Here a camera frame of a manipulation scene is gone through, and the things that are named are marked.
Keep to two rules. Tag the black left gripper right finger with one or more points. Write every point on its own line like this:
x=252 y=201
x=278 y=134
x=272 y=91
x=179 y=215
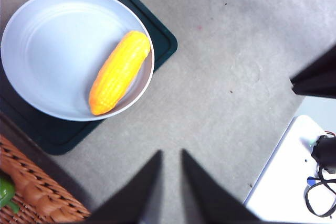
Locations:
x=207 y=197

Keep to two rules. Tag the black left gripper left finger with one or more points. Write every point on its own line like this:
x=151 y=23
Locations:
x=134 y=197

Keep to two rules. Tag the yellow corn cob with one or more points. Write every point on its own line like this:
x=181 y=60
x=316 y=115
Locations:
x=120 y=72

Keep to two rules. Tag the blue round plate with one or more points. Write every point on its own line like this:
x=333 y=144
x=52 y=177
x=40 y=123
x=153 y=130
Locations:
x=57 y=56

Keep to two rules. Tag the brown wicker basket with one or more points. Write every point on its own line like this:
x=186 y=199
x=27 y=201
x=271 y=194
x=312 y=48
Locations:
x=34 y=195

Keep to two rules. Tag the white platform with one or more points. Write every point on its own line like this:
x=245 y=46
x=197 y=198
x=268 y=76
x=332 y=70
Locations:
x=283 y=176

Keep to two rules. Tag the black device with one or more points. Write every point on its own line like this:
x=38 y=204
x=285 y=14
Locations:
x=326 y=153

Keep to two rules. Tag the green pepper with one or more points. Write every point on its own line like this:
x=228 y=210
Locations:
x=6 y=191

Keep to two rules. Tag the black rectangular tray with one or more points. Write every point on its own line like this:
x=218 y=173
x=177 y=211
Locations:
x=162 y=40

